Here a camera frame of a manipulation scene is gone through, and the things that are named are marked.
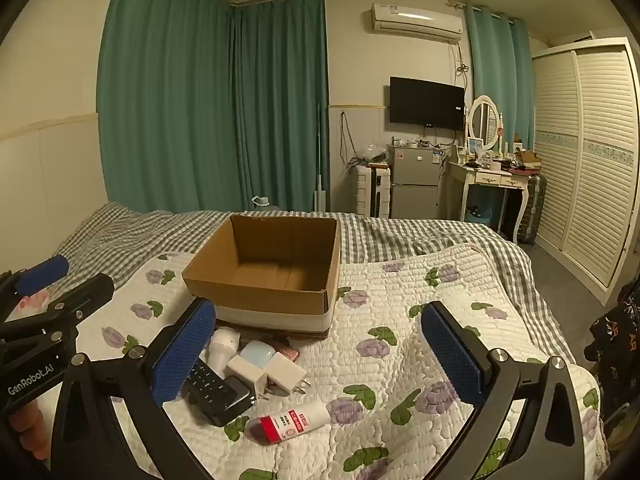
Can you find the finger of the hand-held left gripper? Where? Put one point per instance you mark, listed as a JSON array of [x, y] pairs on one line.
[[85, 294], [41, 274]]

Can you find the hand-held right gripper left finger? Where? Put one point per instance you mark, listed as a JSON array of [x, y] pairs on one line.
[[182, 355]]

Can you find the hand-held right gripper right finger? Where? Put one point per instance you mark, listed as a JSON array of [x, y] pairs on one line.
[[452, 355]]

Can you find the black remote control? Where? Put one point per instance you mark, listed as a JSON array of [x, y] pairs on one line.
[[205, 385]]

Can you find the white rounded bottle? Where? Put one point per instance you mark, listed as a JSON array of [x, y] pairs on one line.
[[222, 349]]

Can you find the white charger plug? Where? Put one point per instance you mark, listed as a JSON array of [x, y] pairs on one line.
[[284, 376], [246, 376]]

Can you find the light blue case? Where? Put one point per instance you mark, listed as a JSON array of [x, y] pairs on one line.
[[257, 352]]

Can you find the cardboard box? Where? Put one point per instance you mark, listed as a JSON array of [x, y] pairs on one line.
[[280, 305]]

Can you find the white tube with red label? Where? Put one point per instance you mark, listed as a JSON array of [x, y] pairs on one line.
[[295, 421]]

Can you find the person's left hand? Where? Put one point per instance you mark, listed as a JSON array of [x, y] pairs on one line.
[[27, 430]]

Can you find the white floral quilt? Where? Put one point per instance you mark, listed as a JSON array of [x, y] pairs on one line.
[[380, 375]]

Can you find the small pink case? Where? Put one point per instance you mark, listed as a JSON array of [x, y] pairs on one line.
[[287, 352]]

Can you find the grey checked blanket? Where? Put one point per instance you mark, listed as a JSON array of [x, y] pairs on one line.
[[395, 240]]

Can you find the blue bin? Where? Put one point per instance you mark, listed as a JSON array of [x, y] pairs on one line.
[[479, 214]]

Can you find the dark floral clothing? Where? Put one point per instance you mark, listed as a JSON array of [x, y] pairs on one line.
[[620, 340]]

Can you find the grey suitcase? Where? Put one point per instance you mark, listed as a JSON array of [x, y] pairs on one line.
[[534, 205]]

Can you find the small grey fridge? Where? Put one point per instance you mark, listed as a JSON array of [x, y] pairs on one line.
[[414, 180]]

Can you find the white dressing table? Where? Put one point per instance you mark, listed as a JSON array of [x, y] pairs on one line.
[[492, 177]]

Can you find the white suitcase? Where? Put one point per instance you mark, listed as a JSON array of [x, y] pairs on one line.
[[372, 190]]

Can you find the clear plastic bag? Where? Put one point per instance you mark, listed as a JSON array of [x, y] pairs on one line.
[[370, 152]]

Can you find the wide green curtain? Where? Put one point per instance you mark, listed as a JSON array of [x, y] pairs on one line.
[[165, 90]]

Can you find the white louvred wardrobe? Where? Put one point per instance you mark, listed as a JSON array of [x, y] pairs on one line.
[[585, 160]]

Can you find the white oval mirror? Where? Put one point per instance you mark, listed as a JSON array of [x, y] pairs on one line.
[[484, 117]]

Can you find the green corner curtain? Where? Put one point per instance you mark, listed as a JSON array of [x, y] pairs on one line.
[[280, 105]]

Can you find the narrow green window curtain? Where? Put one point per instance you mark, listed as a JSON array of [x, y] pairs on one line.
[[500, 65]]

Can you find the white air conditioner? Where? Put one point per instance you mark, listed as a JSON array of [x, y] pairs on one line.
[[415, 20]]

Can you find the black wall television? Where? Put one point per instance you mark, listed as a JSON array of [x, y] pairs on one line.
[[426, 102]]

